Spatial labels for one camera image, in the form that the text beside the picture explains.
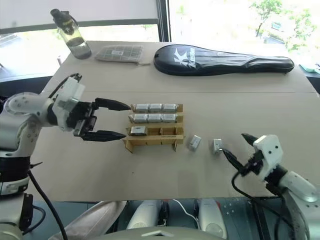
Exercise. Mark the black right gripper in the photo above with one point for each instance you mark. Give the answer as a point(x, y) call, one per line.
point(255, 163)

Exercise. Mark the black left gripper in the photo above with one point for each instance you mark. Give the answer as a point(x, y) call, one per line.
point(81, 113)

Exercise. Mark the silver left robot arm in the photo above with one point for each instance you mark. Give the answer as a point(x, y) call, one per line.
point(17, 125)

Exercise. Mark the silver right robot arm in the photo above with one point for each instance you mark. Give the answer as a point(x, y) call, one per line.
point(297, 187)

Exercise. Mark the cardboard divider tray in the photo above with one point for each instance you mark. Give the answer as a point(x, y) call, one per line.
point(155, 142)

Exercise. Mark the clear plastic zip bag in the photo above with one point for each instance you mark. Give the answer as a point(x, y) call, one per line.
point(118, 53)

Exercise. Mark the white rounded robot leg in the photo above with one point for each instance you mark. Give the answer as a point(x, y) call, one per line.
point(212, 217)
point(145, 215)

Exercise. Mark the clear water bottle black lid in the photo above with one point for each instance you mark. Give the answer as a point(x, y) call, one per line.
point(75, 37)

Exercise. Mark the black racket case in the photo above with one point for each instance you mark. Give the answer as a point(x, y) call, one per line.
point(215, 61)

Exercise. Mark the beige rounded cover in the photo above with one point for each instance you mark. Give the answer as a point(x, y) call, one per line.
point(95, 220)

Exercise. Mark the pale green object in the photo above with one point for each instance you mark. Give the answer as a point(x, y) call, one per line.
point(311, 68)

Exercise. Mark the white roller blind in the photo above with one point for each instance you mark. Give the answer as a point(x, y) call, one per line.
point(75, 11)

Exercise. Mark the grey robot torso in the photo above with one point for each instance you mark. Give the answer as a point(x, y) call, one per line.
point(162, 233)

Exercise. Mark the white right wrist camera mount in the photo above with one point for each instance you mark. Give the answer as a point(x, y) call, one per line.
point(270, 152)

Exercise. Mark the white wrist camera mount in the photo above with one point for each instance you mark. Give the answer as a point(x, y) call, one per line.
point(72, 88)
point(270, 152)

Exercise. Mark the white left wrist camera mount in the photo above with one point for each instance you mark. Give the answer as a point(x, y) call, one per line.
point(72, 88)

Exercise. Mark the dark window frame post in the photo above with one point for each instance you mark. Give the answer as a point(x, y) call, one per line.
point(163, 20)

